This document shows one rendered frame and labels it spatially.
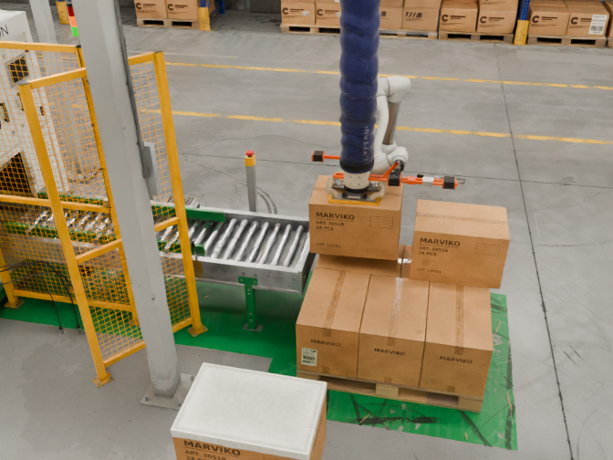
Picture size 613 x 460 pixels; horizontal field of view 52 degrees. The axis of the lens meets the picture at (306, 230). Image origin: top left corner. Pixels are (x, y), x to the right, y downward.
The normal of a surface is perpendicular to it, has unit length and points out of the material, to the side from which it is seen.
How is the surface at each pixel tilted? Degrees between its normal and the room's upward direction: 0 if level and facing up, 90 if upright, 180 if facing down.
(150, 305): 90
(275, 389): 0
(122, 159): 90
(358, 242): 90
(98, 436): 0
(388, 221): 90
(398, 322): 0
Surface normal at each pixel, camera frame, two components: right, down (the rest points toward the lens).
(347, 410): -0.01, -0.83
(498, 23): -0.18, 0.55
